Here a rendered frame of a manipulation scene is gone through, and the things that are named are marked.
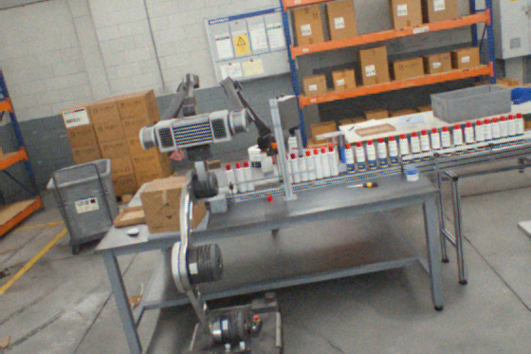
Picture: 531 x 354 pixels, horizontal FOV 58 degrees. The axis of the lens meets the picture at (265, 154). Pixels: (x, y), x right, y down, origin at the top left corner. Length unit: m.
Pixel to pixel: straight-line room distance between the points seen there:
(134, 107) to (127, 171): 0.87
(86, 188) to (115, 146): 1.47
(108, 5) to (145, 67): 1.07
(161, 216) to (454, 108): 2.86
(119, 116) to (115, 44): 1.79
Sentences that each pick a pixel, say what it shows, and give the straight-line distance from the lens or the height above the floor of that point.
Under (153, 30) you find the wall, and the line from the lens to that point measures 7.79.
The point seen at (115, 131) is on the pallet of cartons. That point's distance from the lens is 6.54.
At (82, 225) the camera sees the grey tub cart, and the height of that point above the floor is 0.31.
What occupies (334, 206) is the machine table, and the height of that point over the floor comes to 0.83.
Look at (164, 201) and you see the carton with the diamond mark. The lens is 2.90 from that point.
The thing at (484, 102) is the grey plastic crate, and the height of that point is 0.94.
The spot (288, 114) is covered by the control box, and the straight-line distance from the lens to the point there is 3.01.
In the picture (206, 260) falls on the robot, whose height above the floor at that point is 0.93.
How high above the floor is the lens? 1.90
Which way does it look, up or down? 14 degrees down
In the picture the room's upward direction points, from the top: 10 degrees counter-clockwise
